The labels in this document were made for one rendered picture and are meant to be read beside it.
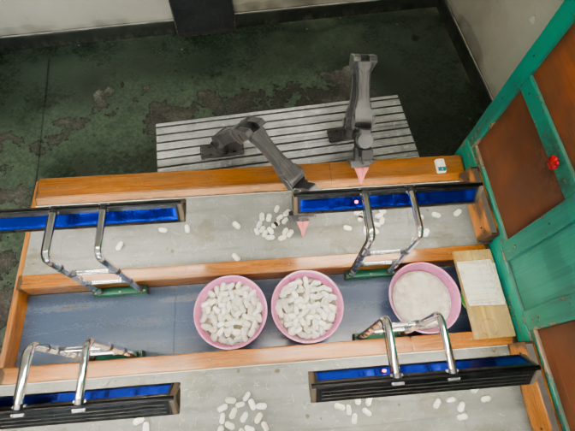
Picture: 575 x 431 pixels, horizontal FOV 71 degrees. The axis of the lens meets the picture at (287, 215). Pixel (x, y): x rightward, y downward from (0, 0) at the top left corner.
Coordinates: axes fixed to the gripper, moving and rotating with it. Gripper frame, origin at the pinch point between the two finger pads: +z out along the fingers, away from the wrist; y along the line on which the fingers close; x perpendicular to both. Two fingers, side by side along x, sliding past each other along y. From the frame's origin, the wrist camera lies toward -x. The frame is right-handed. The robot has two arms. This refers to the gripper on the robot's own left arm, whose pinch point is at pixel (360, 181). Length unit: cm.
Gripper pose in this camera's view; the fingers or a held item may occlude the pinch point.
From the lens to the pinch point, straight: 166.9
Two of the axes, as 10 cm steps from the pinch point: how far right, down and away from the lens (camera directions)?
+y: 10.0, -0.6, 0.5
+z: 0.5, 9.6, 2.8
